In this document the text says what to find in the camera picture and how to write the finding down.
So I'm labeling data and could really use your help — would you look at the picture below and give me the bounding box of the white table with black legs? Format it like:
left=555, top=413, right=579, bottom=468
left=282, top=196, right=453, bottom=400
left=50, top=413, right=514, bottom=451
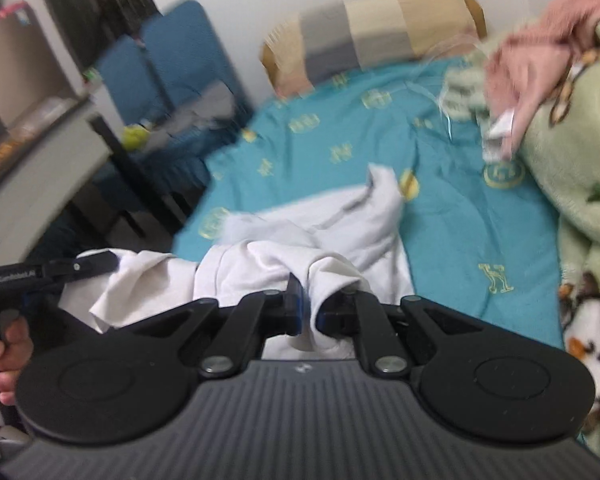
left=0, top=95, right=191, bottom=271

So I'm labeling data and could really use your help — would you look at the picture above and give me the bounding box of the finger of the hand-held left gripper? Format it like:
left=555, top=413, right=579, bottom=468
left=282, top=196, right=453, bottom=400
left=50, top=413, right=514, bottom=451
left=39, top=251, right=119, bottom=287

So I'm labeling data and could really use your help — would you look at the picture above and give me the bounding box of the white garment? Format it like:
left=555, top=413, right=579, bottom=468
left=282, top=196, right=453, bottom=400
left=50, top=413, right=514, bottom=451
left=60, top=162, right=416, bottom=361

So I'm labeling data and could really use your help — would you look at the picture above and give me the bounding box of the white fabric tag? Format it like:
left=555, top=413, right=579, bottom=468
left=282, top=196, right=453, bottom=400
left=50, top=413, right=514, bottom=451
left=481, top=110, right=516, bottom=163

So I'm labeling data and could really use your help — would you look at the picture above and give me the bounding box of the person's left hand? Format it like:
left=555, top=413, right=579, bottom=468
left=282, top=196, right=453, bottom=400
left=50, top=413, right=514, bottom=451
left=0, top=317, right=35, bottom=407

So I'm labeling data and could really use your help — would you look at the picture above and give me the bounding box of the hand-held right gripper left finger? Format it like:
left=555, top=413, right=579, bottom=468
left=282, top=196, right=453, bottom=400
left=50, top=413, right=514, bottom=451
left=125, top=272, right=306, bottom=378

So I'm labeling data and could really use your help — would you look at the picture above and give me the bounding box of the striped beige grey pillow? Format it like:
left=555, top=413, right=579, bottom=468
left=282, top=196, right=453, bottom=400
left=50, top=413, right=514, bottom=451
left=260, top=0, right=488, bottom=96

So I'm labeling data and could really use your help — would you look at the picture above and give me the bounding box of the pink lid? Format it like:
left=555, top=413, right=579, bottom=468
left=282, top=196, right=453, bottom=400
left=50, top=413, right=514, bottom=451
left=0, top=2, right=31, bottom=23

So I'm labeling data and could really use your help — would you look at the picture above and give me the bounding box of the pink fluffy blanket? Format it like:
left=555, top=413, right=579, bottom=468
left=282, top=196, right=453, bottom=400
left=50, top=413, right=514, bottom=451
left=482, top=0, right=600, bottom=161

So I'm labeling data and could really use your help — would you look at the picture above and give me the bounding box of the grey cloth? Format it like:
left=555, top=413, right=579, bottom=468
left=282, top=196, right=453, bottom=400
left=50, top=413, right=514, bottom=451
left=167, top=80, right=241, bottom=136

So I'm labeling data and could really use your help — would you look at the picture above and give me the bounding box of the white charging cable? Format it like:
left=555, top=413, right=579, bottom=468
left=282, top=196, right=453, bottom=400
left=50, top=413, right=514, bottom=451
left=405, top=35, right=481, bottom=141

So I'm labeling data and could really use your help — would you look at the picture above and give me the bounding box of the green fleece blanket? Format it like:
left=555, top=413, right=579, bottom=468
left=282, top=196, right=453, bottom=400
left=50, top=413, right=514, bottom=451
left=440, top=17, right=600, bottom=466

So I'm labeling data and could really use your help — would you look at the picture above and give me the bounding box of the teal bed sheet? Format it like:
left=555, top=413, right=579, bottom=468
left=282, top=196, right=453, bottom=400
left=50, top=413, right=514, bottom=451
left=172, top=55, right=568, bottom=356

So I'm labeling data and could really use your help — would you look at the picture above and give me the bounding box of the blue covered chair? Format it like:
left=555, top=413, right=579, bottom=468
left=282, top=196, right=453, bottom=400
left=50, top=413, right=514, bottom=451
left=142, top=0, right=255, bottom=196
left=80, top=35, right=191, bottom=231

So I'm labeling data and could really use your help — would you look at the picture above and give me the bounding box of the plaid pillow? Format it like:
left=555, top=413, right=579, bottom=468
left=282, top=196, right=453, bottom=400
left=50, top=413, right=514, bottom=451
left=260, top=0, right=468, bottom=98

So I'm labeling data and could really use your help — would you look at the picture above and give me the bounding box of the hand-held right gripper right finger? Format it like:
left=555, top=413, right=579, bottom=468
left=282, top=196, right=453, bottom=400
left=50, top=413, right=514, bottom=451
left=315, top=285, right=486, bottom=377

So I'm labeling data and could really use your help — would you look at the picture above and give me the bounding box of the yellow-green ball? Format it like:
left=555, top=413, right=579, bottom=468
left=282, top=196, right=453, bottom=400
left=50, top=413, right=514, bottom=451
left=121, top=122, right=152, bottom=152

